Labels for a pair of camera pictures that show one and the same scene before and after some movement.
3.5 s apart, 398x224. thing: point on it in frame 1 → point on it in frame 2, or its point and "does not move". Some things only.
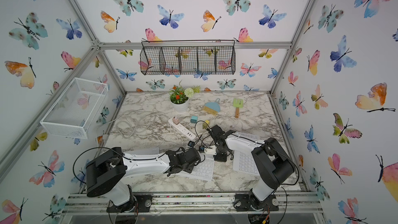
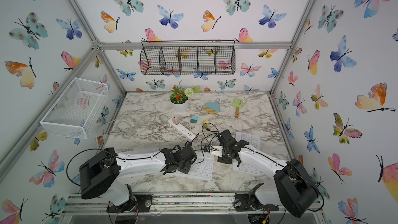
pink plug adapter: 175,120 does not move
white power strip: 183,129 does not move
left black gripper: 190,168 does not move
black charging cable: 208,128 → 206,138
